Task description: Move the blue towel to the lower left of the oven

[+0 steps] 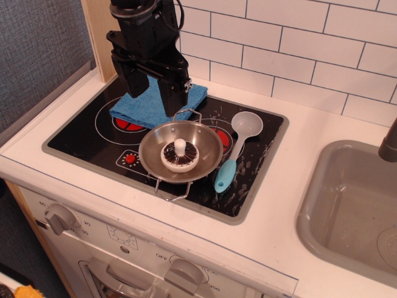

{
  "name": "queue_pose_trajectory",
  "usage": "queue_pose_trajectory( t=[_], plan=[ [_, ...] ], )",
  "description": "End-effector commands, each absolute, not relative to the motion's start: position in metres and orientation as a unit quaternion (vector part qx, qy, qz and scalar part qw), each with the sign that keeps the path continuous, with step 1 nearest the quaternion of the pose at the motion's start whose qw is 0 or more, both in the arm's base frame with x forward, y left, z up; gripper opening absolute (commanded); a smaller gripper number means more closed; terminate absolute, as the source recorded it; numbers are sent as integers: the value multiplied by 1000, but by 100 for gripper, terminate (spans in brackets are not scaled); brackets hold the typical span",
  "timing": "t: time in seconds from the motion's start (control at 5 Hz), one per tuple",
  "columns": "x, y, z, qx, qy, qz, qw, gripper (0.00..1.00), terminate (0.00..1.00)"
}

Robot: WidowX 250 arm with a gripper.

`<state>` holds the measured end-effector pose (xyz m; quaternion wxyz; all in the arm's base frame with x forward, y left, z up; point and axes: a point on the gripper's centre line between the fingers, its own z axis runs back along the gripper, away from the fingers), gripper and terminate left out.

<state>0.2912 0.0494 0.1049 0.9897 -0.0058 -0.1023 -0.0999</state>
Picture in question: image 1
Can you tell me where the blue towel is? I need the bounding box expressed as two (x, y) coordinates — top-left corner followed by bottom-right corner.
(110, 77), (208, 129)

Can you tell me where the black toy stovetop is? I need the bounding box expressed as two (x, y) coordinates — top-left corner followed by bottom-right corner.
(43, 79), (288, 225)

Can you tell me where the grey oven knob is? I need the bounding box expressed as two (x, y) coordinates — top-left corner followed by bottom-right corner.
(45, 204), (76, 235)
(164, 259), (204, 296)

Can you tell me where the white ladle with teal handle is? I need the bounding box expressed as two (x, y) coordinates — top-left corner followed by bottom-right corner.
(214, 111), (263, 193)

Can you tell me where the grey sink basin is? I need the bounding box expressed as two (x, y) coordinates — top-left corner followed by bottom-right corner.
(297, 140), (396, 287)

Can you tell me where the oven door with handle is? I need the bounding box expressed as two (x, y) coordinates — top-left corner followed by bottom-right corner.
(77, 256), (249, 298)

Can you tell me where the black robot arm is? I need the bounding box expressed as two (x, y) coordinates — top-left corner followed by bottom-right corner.
(106, 1), (192, 116)

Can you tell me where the grey faucet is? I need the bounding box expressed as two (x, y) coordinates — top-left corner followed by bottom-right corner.
(378, 119), (397, 163)

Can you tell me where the grey left oven knob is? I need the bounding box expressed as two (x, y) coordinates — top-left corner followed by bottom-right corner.
(45, 204), (76, 235)

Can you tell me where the grey right oven knob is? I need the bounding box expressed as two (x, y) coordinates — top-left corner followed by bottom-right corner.
(164, 259), (204, 296)

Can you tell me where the white round toy piece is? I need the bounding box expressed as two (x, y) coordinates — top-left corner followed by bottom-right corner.
(161, 138), (200, 173)

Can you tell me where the wooden side panel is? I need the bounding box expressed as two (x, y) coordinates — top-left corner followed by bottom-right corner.
(81, 0), (119, 83)

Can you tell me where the silver metal pan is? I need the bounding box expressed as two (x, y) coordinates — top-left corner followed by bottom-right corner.
(138, 112), (223, 201)

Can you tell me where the black cable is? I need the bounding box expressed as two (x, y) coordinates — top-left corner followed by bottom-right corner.
(174, 0), (185, 32)

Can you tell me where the red stove button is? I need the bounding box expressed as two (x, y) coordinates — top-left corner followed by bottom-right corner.
(125, 154), (136, 165)

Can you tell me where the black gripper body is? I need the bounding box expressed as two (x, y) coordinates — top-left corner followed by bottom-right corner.
(107, 6), (189, 81)

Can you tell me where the yellow object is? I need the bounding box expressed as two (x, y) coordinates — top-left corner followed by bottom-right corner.
(14, 285), (44, 298)

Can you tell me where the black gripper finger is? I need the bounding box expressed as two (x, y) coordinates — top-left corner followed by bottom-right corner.
(158, 77), (190, 117)
(111, 55), (149, 98)

